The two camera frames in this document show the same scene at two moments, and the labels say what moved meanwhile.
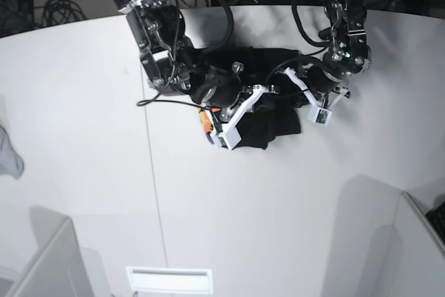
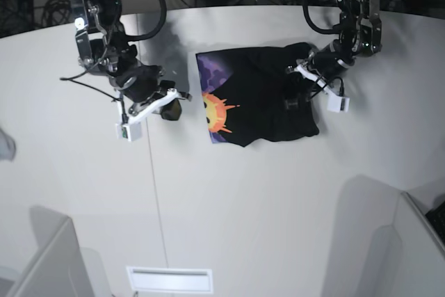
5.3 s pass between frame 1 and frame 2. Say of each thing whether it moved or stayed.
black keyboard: stayed
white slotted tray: stayed
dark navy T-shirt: moved
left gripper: moved
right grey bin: stayed
